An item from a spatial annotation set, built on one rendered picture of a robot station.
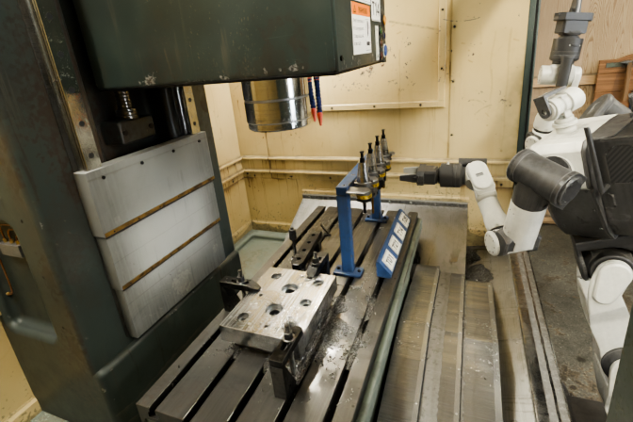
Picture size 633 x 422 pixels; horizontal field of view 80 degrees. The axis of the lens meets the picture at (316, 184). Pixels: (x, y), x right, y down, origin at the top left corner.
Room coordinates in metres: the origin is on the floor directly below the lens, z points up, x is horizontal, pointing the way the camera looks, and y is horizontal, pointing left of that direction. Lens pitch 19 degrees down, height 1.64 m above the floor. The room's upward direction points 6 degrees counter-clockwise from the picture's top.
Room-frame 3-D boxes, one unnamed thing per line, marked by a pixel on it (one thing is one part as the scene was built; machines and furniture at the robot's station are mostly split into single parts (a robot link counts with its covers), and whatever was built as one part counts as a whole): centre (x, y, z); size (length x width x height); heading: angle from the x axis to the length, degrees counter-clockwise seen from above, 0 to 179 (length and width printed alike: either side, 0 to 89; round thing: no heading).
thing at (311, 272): (1.05, 0.02, 0.97); 0.13 x 0.03 x 0.15; 157
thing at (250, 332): (0.90, 0.13, 0.97); 0.29 x 0.23 x 0.05; 157
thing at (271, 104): (0.94, 0.08, 1.54); 0.16 x 0.16 x 0.12
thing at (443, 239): (1.53, -0.18, 0.75); 0.89 x 0.70 x 0.26; 67
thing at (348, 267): (1.14, -0.08, 1.05); 0.10 x 0.05 x 0.30; 67
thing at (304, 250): (1.24, 0.06, 0.93); 0.26 x 0.05 x 0.06; 162
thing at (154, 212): (1.11, 0.49, 1.16); 0.48 x 0.05 x 0.51; 157
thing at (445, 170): (1.29, -0.44, 1.18); 0.13 x 0.12 x 0.10; 157
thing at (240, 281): (0.98, 0.26, 0.97); 0.13 x 0.03 x 0.15; 67
